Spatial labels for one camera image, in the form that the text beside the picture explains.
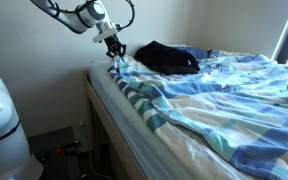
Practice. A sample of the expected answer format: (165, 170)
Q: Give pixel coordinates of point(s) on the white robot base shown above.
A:
(17, 162)

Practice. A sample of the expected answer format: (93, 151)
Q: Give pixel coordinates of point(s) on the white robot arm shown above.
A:
(90, 14)

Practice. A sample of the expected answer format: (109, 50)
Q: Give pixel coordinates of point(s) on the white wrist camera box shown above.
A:
(105, 34)

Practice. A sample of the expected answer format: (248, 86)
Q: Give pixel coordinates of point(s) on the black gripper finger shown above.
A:
(122, 51)
(110, 54)

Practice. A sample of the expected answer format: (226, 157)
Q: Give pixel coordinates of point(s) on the wooden bed frame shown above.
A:
(105, 132)

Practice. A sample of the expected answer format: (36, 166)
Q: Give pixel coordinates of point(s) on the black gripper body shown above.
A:
(113, 44)

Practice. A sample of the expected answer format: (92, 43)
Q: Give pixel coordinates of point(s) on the red and black tool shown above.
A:
(68, 148)

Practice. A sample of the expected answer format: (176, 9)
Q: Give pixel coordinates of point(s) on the black garment on bed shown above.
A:
(166, 60)

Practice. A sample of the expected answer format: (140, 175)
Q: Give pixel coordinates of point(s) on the blue patterned duvet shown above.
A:
(230, 120)

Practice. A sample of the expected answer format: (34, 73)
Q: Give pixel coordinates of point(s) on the black case on floor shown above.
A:
(57, 166)

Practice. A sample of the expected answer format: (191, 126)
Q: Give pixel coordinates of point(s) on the white mattress with sheet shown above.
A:
(156, 160)

